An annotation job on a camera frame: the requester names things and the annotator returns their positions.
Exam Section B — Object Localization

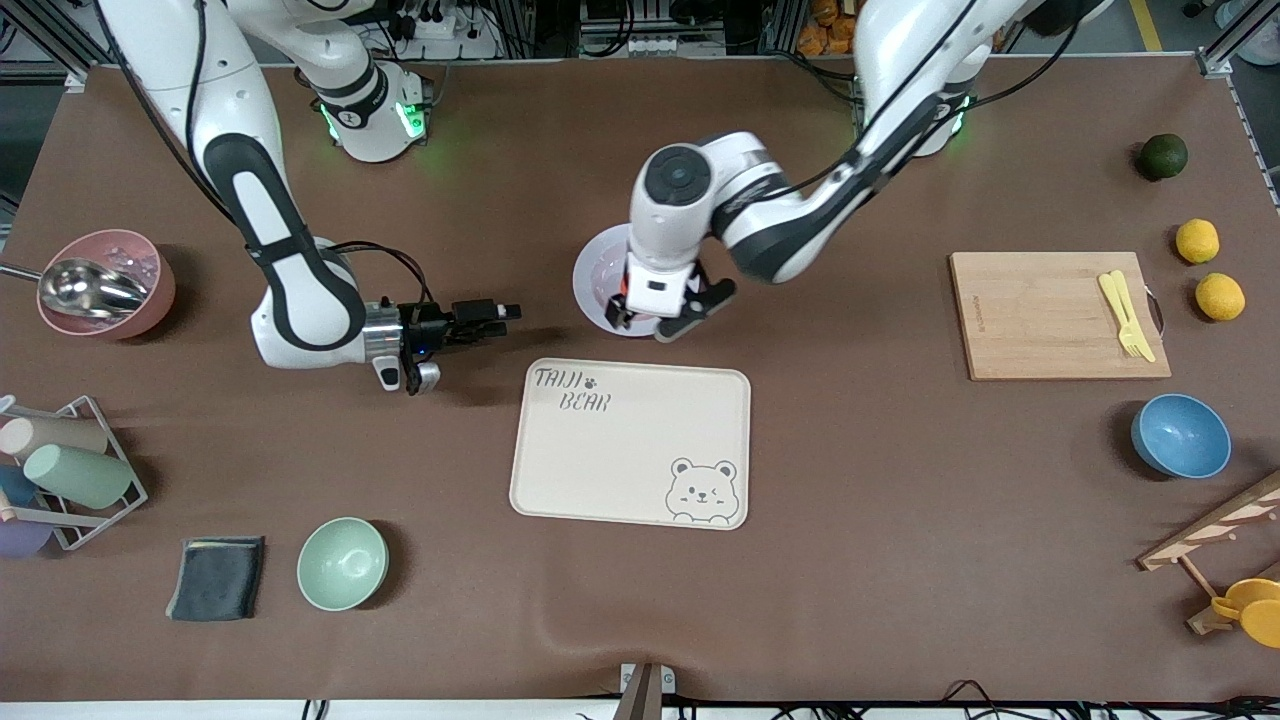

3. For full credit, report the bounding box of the white round plate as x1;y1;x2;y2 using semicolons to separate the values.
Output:
572;224;661;338

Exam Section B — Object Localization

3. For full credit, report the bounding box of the cream tray with bear print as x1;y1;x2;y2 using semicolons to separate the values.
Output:
509;357;752;531

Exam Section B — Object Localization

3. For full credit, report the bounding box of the light green bowl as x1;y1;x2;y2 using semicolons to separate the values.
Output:
297;517;389;612

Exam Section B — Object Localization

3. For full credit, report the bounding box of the pink bowl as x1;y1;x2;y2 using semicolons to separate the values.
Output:
37;229;177;341

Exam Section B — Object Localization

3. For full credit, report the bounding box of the pile of brown bread rolls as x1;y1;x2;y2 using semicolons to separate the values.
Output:
797;0;871;57

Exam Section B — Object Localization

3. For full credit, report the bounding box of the white power strip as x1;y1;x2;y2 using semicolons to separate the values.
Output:
395;0;501;59

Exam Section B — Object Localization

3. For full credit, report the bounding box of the dark grey folded cloth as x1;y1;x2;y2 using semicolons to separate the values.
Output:
165;536;267;623

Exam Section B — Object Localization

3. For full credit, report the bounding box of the metal scoop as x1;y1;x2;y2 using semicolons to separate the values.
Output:
0;258;151;313

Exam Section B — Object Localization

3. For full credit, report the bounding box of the wooden cutting board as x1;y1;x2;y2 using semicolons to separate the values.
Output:
948;251;1172;382

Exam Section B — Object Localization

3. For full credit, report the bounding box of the mint green cup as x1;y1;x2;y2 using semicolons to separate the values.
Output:
23;443;135;510

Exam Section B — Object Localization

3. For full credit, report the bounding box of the beige cup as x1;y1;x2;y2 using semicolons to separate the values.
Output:
0;415;109;459

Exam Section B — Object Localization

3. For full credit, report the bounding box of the yellow plastic fork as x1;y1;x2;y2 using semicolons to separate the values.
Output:
1098;271;1144;359

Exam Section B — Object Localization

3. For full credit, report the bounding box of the purple cup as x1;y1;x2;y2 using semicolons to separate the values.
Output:
0;515;53;559

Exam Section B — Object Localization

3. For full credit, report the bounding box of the dark green lime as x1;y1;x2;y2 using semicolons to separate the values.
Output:
1141;134;1190;182

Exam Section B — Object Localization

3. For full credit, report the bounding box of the yellow lemon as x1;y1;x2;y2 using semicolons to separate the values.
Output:
1175;218;1221;265
1195;272;1247;322

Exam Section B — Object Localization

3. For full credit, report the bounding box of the blue bowl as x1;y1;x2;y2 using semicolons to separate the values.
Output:
1131;393;1233;480

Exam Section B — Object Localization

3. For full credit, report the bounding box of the wooden mug rack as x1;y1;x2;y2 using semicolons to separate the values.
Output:
1137;470;1280;636

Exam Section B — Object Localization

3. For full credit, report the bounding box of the yellow mug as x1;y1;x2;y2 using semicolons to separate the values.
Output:
1211;577;1280;649

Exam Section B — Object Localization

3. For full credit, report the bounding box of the grey wire cup rack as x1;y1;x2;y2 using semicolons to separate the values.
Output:
0;395;149;552

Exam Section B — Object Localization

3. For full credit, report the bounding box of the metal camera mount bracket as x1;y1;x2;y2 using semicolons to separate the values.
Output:
618;662;677;720

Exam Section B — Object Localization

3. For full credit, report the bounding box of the black cable along table edge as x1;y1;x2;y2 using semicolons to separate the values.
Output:
690;680;1280;720

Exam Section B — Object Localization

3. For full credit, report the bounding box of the aluminium frame profile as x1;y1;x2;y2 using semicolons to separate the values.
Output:
1196;0;1280;79

